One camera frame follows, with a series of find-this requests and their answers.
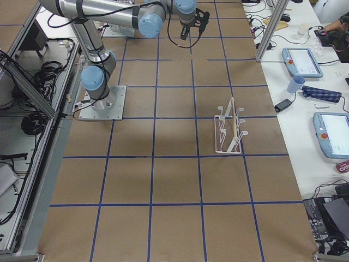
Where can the black power adapter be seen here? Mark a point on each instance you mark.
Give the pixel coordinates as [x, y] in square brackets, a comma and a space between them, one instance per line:
[279, 107]

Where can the white wire cup rack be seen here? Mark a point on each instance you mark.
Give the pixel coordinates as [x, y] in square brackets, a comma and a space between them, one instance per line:
[228, 136]

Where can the blue cup on desk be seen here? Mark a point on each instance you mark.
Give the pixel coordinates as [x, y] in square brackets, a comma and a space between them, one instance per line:
[295, 84]

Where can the blue plaid folded umbrella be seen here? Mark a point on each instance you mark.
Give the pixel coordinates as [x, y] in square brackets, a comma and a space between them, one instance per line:
[321, 94]

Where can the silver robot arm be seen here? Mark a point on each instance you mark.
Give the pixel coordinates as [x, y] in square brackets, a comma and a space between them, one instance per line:
[93, 20]

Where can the aluminium frame post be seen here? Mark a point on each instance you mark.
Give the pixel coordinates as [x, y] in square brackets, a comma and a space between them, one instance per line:
[274, 21]

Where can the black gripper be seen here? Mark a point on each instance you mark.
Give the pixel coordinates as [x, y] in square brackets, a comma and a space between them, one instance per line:
[185, 29]

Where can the person at desk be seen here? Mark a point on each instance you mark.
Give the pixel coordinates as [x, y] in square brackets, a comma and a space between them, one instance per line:
[335, 35]

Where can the teach pendant near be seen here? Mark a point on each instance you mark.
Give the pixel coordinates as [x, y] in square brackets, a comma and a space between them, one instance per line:
[332, 133]

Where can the teach pendant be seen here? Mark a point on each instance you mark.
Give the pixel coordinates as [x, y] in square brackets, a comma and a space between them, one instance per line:
[332, 133]
[302, 62]

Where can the teach pendant far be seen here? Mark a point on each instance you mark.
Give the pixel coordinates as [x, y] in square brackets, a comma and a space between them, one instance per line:
[302, 62]

